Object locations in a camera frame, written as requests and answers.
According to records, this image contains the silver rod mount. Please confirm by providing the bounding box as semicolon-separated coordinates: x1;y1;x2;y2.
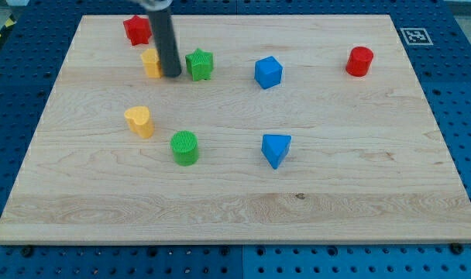
133;0;173;11

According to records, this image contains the green star block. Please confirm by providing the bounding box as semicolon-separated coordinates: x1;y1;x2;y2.
185;48;214;81

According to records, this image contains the yellow hexagon block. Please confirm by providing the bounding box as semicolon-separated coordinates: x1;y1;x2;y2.
140;48;163;78

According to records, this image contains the blue triangle block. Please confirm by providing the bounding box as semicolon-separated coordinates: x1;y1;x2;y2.
261;134;292;170

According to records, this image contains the blue cube block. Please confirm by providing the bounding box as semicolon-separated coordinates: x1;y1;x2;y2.
254;56;283;89

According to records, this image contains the red star block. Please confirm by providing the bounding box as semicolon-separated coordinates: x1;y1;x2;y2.
123;15;152;46

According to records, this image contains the green cylinder block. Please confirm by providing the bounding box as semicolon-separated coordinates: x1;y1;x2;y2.
170;130;199;166

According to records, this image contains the light wooden board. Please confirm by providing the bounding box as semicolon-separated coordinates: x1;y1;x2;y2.
0;15;471;246

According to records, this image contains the black white fiducial marker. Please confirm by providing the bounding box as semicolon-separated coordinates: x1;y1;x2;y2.
400;27;433;46

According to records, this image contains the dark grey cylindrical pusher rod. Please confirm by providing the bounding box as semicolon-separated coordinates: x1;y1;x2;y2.
146;8;182;78

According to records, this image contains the red cylinder block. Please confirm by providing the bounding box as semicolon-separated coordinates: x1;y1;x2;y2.
346;46;374;77

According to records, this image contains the yellow heart block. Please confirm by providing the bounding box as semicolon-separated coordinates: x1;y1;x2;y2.
124;106;154;139

